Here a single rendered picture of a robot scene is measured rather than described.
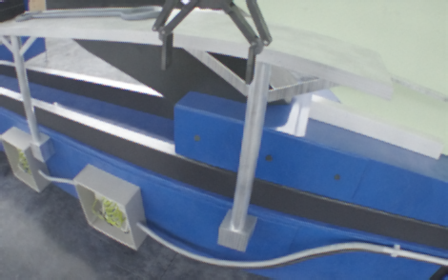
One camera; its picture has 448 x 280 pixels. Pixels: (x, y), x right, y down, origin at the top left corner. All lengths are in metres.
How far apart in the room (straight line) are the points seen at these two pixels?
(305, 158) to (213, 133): 0.28
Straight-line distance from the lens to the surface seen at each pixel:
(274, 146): 0.91
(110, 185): 1.28
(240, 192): 0.90
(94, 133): 1.29
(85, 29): 0.75
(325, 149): 0.88
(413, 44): 0.97
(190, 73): 1.02
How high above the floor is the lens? 1.38
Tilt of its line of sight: 35 degrees down
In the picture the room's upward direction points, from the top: 5 degrees clockwise
